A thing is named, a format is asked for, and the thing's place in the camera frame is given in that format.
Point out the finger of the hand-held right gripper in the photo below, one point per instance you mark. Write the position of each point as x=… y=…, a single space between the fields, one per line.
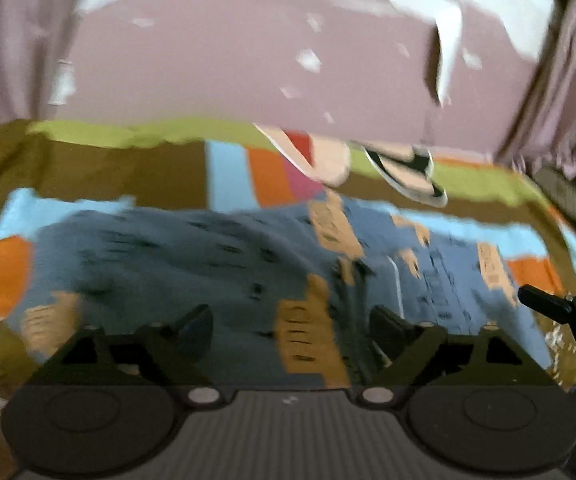
x=543 y=300

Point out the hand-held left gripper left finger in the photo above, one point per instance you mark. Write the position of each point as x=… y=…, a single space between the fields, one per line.
x=195 y=326

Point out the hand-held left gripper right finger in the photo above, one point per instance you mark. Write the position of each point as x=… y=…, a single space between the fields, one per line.
x=387 y=331

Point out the blue printed pants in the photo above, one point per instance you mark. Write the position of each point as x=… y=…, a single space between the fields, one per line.
x=177 y=260

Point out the black mesh chair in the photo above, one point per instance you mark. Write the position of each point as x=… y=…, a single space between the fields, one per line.
x=573 y=200

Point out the brown printed blanket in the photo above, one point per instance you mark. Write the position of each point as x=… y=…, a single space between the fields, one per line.
x=117 y=172

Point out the pink curtain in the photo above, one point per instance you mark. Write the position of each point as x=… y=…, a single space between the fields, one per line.
x=558 y=85
x=12 y=45

